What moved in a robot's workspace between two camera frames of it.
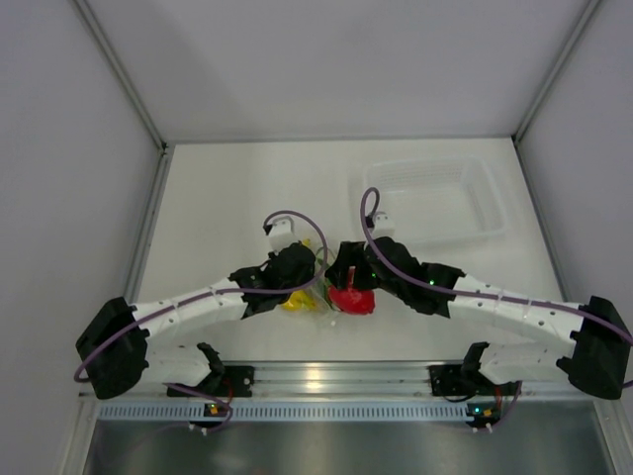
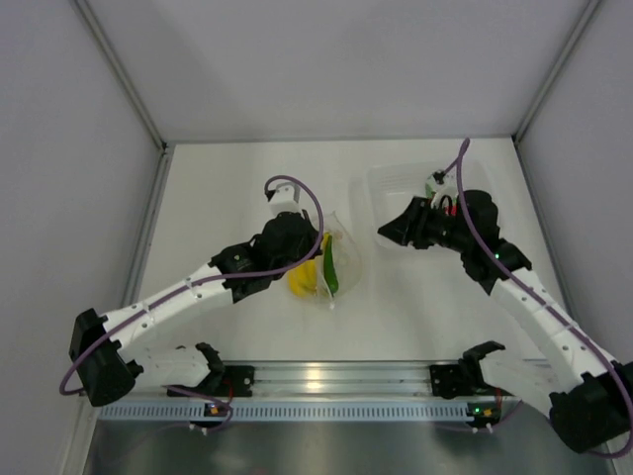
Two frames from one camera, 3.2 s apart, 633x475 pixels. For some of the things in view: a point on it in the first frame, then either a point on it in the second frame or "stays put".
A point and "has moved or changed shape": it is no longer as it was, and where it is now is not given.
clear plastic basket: (429, 199) stays put
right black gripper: (351, 254) to (411, 225)
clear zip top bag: (315, 301) has moved or changed shape
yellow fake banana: (301, 300) has moved or changed shape
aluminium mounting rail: (388, 380) stays put
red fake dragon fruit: (352, 300) to (454, 209)
